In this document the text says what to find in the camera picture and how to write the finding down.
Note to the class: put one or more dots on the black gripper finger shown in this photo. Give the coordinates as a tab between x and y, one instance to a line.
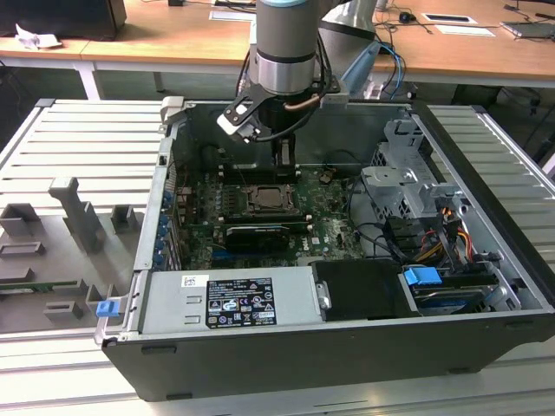
277	156
295	156

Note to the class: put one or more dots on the silver topped CPU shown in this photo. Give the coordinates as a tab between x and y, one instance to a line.
269	197

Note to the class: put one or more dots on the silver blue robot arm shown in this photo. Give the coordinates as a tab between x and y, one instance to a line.
284	43

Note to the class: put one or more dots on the black RAM slot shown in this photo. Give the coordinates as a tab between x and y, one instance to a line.
260	178
295	219
251	168
243	211

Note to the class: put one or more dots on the CPU socket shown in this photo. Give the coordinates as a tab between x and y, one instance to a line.
260	211

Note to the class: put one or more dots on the round coin battery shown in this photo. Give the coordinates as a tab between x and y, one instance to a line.
326	177

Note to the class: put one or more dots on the black graphics card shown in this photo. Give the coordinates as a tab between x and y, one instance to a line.
256	240

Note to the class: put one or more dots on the green motherboard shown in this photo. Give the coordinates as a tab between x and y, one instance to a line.
334	234

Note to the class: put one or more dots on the silver metal drive cage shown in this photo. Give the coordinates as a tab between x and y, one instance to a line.
390	182

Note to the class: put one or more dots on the grey case latch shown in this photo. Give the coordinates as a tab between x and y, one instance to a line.
172	108

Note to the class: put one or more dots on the wooden desk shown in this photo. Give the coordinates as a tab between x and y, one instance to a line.
26	54
173	43

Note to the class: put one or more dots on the small black box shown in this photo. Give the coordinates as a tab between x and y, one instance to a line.
175	2

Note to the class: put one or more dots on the black computer mouse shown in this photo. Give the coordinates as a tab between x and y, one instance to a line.
406	17

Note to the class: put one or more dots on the hard disk in blue carrier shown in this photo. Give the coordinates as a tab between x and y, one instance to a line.
420	276

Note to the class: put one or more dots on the silver power supply box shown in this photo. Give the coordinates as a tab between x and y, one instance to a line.
173	303

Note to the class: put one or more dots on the grey parts rack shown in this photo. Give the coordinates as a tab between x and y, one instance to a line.
86	225

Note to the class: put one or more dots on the white paper sheet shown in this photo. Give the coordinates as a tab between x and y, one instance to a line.
466	30

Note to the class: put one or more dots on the black grey PC case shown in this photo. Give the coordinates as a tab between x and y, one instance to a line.
303	368

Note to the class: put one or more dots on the blue case latch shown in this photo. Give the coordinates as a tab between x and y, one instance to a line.
106	309

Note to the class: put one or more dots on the black monitor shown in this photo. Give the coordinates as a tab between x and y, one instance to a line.
65	17

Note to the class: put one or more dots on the crumpled white paper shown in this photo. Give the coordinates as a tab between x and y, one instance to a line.
34	38

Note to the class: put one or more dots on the grey laptop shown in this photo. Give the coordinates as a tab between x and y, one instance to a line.
529	29

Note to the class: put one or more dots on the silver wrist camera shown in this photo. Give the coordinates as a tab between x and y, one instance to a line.
336	100
232	125

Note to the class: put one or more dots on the white plastic bracket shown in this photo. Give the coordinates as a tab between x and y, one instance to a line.
373	91

